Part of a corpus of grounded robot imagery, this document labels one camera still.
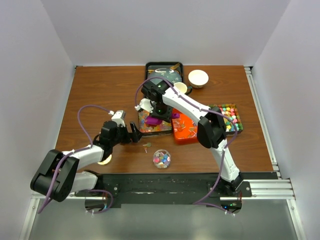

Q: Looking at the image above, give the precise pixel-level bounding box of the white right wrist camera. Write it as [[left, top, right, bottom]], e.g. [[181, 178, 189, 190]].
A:
[[134, 98, 154, 113]]

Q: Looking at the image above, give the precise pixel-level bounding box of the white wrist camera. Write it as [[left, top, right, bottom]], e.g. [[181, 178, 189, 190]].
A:
[[134, 98, 154, 113], [111, 110, 126, 127]]

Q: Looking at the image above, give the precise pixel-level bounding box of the gold spoon on tray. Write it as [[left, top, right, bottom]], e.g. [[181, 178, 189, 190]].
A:
[[147, 63, 180, 74]]

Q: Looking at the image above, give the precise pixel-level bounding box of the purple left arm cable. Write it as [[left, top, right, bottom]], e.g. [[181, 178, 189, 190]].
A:
[[37, 104, 113, 215]]

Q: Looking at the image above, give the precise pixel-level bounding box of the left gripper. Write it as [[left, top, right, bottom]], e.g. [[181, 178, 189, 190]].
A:
[[110, 121, 143, 147]]

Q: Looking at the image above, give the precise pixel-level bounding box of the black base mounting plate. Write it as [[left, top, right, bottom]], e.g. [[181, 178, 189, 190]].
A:
[[74, 172, 252, 208]]

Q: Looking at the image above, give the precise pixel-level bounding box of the black serving tray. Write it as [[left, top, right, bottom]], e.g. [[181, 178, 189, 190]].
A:
[[143, 61, 185, 101]]

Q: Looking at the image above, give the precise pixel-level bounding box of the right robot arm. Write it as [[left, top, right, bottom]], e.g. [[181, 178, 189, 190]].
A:
[[135, 79, 244, 197]]

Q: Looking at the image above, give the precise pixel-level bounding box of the purple plastic scoop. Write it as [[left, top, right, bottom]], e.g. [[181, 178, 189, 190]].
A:
[[144, 113, 180, 126]]

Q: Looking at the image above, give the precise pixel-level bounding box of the white ceramic bowl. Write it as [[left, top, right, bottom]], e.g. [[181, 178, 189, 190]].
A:
[[188, 69, 209, 89]]

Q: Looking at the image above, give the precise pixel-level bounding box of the dark green mug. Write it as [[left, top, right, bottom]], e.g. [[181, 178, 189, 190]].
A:
[[174, 82, 193, 95]]

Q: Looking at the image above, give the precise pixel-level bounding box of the clear glass jar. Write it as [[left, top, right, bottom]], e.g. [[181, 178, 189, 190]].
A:
[[152, 149, 172, 169]]

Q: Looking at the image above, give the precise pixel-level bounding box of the blue-grey ceramic plate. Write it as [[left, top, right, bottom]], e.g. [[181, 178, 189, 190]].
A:
[[146, 68, 183, 85]]

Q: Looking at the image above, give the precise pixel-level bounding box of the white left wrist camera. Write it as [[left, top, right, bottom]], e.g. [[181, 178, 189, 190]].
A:
[[111, 110, 126, 127]]

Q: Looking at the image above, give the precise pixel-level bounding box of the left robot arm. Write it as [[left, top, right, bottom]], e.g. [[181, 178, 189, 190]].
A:
[[30, 120, 143, 202]]

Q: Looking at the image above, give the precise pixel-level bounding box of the orange plastic candy box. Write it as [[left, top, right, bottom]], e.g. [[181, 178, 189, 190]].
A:
[[171, 109, 198, 145]]

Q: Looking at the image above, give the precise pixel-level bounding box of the gummy candy tin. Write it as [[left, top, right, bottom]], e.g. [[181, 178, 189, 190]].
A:
[[138, 110, 173, 137]]

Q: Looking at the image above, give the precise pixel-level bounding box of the star candy tin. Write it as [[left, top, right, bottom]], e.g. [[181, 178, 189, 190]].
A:
[[208, 103, 244, 136]]

